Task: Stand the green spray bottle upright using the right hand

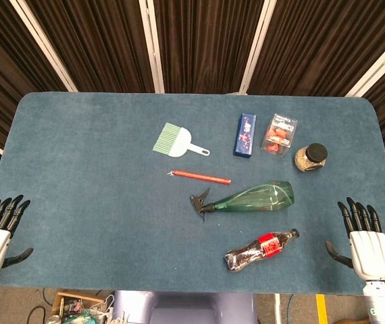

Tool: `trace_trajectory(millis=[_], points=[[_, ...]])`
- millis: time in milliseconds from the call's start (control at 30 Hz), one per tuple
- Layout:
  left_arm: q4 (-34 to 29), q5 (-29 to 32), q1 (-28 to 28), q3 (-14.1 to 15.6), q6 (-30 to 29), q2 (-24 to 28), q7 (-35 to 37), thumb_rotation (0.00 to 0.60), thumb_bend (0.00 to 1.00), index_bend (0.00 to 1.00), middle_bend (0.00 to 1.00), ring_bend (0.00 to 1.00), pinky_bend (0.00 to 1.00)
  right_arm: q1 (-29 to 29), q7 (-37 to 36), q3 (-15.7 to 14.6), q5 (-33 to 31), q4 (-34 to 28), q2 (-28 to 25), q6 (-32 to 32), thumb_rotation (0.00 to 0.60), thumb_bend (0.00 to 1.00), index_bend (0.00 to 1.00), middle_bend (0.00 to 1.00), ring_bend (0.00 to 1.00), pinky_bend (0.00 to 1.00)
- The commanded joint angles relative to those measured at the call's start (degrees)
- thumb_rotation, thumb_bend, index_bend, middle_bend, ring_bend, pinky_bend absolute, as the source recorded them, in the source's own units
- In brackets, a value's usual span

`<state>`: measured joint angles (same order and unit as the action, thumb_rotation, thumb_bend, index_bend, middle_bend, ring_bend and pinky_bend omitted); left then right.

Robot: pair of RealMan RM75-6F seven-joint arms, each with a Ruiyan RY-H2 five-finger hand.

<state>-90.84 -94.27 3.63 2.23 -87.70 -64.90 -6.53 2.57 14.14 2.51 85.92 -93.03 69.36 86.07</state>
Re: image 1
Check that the purple robot base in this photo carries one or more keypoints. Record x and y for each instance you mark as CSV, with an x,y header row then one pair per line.
x,y
185,307

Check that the clear box with red items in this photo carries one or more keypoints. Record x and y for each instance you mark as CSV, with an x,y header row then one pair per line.
x,y
278,136

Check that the red candle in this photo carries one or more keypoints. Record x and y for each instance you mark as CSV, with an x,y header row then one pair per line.
x,y
202,176

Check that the green spray bottle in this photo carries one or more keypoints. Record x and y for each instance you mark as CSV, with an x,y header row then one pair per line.
x,y
256,200

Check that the blue felt table cover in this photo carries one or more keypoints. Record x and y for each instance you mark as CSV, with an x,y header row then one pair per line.
x,y
94,209

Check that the dark brown curtain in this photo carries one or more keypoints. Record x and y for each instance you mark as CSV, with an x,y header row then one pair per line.
x,y
101,44
6,84
324,40
206,44

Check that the glass jar with black lid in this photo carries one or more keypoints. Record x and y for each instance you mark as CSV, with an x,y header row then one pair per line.
x,y
310,158

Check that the cola bottle with red label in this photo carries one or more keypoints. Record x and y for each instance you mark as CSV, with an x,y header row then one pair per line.
x,y
263,248

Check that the wooden box with clutter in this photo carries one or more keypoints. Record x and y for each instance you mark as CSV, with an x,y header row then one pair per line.
x,y
74,308

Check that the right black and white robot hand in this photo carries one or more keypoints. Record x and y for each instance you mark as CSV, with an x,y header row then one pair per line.
x,y
371,253

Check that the blue printed carton box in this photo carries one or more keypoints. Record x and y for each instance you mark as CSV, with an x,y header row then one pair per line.
x,y
245,136

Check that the green bristle white brush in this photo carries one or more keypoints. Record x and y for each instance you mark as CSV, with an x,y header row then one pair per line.
x,y
175,141

